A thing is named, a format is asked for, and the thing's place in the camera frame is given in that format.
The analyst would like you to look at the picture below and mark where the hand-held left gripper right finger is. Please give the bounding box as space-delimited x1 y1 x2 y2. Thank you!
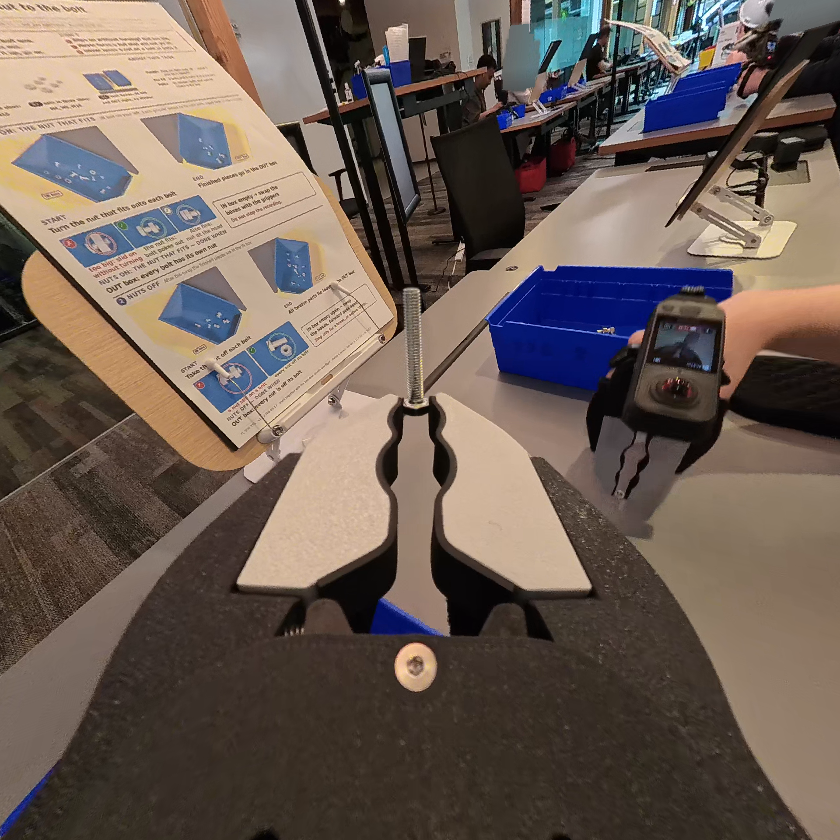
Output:
428 392 595 601

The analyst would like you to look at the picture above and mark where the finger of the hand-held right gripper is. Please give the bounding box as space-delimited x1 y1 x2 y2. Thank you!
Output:
594 416 636 500
623 430 688 503

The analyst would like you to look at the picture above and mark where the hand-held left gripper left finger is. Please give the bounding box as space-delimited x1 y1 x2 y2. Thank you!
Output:
235 394 404 599

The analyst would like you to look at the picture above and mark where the medium steel hex bolt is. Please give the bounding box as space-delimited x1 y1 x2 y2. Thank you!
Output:
402 287 429 411

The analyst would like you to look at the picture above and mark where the person's right forearm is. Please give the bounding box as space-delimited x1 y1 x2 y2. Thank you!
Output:
748 283 840 371

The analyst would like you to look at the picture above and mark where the person's right hand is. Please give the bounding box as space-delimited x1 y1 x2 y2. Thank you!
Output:
718 290 765 400

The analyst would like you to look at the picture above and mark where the wooden instruction board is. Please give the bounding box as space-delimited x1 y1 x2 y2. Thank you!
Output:
21 177 399 472

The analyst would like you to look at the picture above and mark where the grey desk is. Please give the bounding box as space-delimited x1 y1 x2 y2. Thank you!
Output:
598 92 837 173

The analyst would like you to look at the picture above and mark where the dark tilted board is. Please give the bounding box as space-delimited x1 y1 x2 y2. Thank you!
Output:
665 59 811 227

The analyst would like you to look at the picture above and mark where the black office chair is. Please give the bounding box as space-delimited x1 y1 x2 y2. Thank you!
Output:
430 117 526 271

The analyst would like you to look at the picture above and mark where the long blue plastic bin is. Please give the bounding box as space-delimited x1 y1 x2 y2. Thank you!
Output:
643 62 750 133

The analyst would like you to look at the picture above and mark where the wooden top desk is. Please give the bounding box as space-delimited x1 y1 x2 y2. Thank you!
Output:
499 101 581 135
303 67 488 126

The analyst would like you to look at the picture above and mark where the printed instruction sheet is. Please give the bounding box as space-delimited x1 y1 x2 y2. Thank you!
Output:
0 0 396 450

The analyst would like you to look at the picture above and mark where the black monitor on stand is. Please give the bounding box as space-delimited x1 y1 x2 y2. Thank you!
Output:
295 0 434 293

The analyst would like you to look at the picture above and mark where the wooden beam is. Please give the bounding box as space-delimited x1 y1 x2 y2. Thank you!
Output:
184 0 263 109

